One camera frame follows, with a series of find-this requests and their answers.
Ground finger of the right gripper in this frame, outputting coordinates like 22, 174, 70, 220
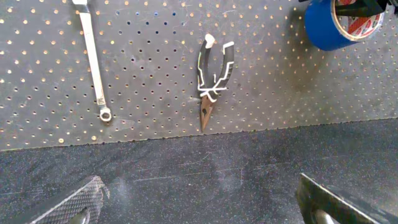
334, 0, 388, 18
386, 0, 398, 15

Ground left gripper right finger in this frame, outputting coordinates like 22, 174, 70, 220
295, 172, 398, 224

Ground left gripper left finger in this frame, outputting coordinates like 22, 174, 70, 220
18, 175, 111, 224

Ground roll of blue tape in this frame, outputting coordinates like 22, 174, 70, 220
303, 0, 386, 52

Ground black and white pliers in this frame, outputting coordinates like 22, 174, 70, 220
197, 33, 236, 133

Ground black pegboard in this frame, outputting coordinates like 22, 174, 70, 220
0, 0, 398, 152

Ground wrench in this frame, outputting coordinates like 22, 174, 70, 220
72, 0, 113, 123

